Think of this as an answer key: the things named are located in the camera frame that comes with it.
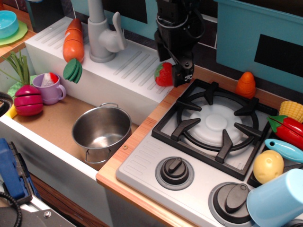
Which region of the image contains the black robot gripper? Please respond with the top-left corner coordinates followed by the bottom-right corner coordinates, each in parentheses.
top-left (154, 0), bottom-right (198, 87)

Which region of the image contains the red toy strawberry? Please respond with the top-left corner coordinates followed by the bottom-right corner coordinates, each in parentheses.
top-left (154, 62), bottom-right (173, 87)

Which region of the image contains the stainless steel pot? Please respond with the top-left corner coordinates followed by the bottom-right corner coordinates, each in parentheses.
top-left (71, 103), bottom-right (132, 165)

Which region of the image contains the grey toy faucet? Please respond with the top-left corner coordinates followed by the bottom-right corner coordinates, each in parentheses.
top-left (88, 0), bottom-right (127, 63)

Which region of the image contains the teal toy cabinet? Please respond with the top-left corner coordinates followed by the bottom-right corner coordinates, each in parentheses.
top-left (216, 0), bottom-right (303, 92)

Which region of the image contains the small orange toy carrot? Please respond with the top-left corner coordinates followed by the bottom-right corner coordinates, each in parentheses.
top-left (235, 71), bottom-right (256, 99)

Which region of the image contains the black stove burner grate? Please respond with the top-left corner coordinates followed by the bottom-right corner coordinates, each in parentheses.
top-left (151, 79), bottom-right (277, 180)

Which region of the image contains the orange wooden toy carrot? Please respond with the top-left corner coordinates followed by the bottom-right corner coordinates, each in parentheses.
top-left (62, 18), bottom-right (84, 84)

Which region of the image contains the left black stove knob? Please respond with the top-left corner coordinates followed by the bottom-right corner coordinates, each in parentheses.
top-left (155, 157), bottom-right (195, 191)

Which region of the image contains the black stove knob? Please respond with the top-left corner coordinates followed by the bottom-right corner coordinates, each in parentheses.
top-left (208, 182), bottom-right (255, 227)
top-left (155, 157), bottom-right (195, 191)

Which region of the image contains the purple plastic cup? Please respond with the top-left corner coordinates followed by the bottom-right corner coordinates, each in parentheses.
top-left (33, 73), bottom-right (66, 105)

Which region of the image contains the red white toy in cup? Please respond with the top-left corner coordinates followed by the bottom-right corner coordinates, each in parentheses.
top-left (41, 72), bottom-right (59, 87)

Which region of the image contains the yellow toy corn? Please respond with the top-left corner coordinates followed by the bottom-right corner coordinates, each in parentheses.
top-left (279, 101), bottom-right (303, 123)

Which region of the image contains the red toy chili pepper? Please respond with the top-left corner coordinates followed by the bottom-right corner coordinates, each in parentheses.
top-left (267, 115), bottom-right (303, 150)

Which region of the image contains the yellow toy potato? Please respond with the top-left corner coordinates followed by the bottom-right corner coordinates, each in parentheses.
top-left (253, 150), bottom-right (284, 184)

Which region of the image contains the right black stove knob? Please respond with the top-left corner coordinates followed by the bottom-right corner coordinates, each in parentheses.
top-left (208, 182), bottom-right (255, 227)

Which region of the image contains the magenta wooden toy radish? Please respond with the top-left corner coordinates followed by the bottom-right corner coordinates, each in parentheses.
top-left (1, 52), bottom-right (43, 116)

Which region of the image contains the green plastic plate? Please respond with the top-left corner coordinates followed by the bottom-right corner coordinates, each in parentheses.
top-left (0, 20), bottom-right (28, 46)

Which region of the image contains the green toy lettuce leaf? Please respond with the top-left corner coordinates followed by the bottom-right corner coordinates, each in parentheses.
top-left (8, 75), bottom-right (37, 99)

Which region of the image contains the yellow toy piece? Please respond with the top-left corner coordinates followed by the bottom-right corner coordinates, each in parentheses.
top-left (5, 105), bottom-right (18, 119)

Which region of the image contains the teal plastic bowl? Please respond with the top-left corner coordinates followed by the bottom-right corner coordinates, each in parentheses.
top-left (0, 10), bottom-right (19, 39)

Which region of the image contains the light blue plastic cup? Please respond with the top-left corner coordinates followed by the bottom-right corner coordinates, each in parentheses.
top-left (247, 169), bottom-right (303, 227)

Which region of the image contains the blue clamp device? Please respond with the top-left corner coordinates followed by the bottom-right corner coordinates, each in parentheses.
top-left (0, 138), bottom-right (33, 205)

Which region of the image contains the teal plastic utensil handle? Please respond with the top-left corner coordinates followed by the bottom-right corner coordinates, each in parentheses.
top-left (265, 139), bottom-right (303, 164)

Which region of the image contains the black hose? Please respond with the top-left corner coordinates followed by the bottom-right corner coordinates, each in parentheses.
top-left (0, 91), bottom-right (14, 117)

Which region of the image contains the black coiled cable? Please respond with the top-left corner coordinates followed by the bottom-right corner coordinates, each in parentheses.
top-left (0, 191), bottom-right (22, 227)

